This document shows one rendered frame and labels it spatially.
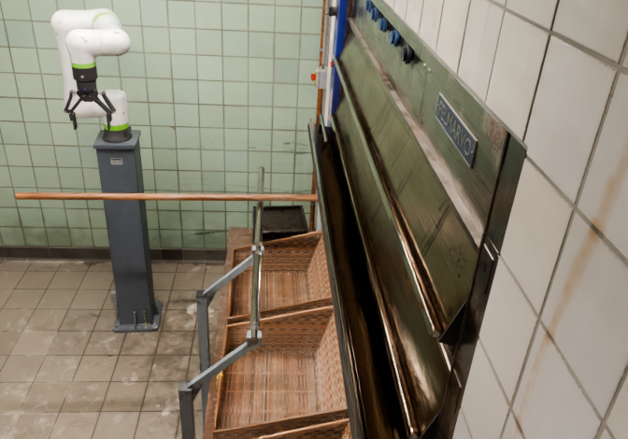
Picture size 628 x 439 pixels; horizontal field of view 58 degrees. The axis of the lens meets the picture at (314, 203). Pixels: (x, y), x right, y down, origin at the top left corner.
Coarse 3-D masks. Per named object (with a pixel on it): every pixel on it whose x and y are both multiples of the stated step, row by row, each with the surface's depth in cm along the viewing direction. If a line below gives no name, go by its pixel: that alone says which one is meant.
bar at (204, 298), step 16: (256, 208) 244; (256, 224) 232; (256, 240) 221; (256, 256) 211; (240, 272) 220; (256, 272) 202; (208, 288) 225; (256, 288) 194; (208, 304) 228; (256, 304) 187; (256, 320) 180; (208, 336) 237; (256, 336) 174; (208, 352) 239; (240, 352) 177; (208, 368) 182; (224, 368) 180; (192, 384) 182; (208, 384) 247; (192, 400) 186; (192, 416) 188; (192, 432) 192
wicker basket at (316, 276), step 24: (288, 240) 293; (312, 240) 294; (264, 264) 299; (288, 264) 301; (312, 264) 296; (240, 288) 288; (288, 288) 291; (312, 288) 284; (240, 312) 272; (264, 312) 246; (288, 312) 248
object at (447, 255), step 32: (352, 32) 244; (352, 64) 225; (352, 96) 206; (384, 96) 172; (384, 128) 163; (384, 160) 154; (416, 160) 133; (384, 192) 140; (416, 192) 127; (416, 224) 122; (448, 224) 108; (416, 256) 117; (448, 256) 105; (416, 288) 108; (448, 288) 101; (448, 320) 97
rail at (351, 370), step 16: (320, 160) 226; (320, 176) 212; (320, 192) 203; (336, 256) 167; (336, 272) 159; (336, 288) 153; (336, 304) 149; (352, 352) 132; (352, 368) 128; (352, 384) 123; (352, 400) 120
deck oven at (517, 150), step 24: (504, 144) 80; (504, 168) 80; (504, 192) 80; (504, 216) 80; (480, 240) 88; (480, 264) 88; (480, 288) 87; (480, 312) 88; (456, 360) 98; (456, 384) 98; (456, 408) 98
